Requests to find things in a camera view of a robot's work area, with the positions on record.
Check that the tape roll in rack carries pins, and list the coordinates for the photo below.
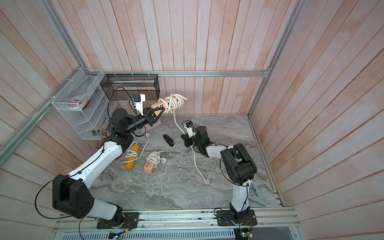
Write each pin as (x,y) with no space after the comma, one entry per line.
(77,102)

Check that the yellow power strip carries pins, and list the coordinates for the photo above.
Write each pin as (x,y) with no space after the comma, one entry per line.
(131,155)

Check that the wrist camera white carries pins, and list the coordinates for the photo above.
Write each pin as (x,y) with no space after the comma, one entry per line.
(189,126)
(139,103)

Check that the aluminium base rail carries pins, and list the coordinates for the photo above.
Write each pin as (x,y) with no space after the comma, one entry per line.
(209,219)

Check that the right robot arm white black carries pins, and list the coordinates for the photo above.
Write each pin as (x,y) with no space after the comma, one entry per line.
(240,172)

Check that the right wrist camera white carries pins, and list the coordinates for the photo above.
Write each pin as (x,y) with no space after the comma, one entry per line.
(189,126)

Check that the pink power strip front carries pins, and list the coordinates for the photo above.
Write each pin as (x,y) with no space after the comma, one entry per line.
(149,167)

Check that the red pencil cup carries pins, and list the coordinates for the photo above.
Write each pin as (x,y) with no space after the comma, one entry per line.
(104,135)

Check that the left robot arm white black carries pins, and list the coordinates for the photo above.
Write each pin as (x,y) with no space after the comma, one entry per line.
(71,193)

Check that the black remote control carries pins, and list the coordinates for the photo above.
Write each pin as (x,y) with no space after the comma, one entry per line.
(169,140)

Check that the pink power strip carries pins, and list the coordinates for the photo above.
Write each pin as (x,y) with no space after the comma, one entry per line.
(170,103)
(149,167)

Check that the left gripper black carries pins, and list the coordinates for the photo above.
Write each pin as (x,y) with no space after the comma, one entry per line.
(150,116)

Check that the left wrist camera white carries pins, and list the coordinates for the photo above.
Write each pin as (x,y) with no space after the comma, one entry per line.
(139,103)

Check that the black mesh basket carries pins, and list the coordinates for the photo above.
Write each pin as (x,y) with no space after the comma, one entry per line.
(123,87)

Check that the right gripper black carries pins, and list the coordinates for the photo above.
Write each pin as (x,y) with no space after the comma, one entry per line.
(187,140)

